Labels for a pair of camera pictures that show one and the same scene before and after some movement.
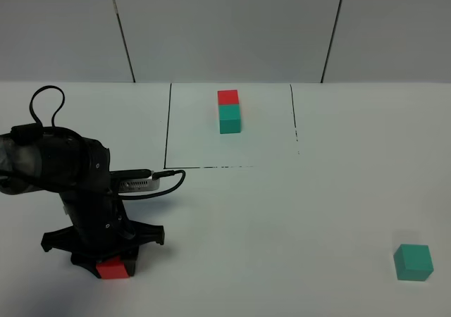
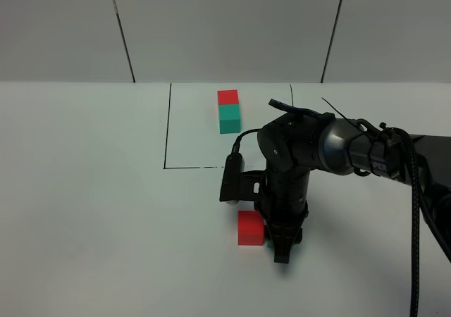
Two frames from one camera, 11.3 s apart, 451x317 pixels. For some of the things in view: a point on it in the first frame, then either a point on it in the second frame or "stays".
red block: [113, 269] → [250, 228]
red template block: [227, 97] stays
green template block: [229, 118] stays
